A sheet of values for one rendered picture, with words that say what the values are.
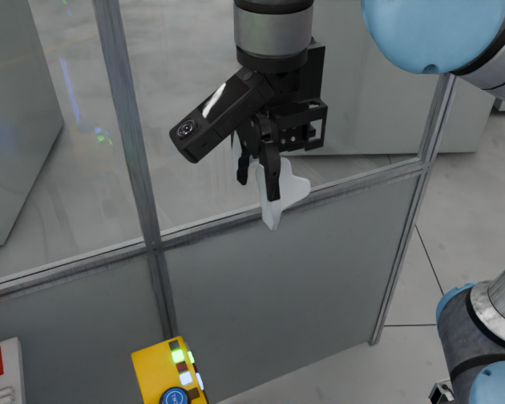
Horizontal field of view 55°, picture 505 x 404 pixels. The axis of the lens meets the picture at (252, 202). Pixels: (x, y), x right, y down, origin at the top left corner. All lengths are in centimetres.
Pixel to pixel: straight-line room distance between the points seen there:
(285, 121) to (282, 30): 10
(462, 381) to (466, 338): 6
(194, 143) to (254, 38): 12
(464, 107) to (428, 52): 289
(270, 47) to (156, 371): 65
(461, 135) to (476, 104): 22
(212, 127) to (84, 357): 113
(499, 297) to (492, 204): 238
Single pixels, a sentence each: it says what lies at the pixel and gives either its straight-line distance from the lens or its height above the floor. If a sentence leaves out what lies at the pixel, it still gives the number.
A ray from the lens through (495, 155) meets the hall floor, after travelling 357.
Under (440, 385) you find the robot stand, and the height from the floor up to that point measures 95.
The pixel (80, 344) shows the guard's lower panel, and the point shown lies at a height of 70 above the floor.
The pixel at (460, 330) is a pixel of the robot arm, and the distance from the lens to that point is 83.
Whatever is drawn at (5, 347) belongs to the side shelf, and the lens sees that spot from 133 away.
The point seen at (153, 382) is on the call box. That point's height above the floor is 107.
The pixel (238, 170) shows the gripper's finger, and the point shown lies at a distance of 61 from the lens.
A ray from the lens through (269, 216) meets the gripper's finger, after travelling 55.
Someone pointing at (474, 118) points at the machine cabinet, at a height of 31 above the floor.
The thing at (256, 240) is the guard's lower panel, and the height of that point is 89.
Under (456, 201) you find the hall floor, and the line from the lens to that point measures 308.
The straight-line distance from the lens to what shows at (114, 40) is 95.
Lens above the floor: 188
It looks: 42 degrees down
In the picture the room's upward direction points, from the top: straight up
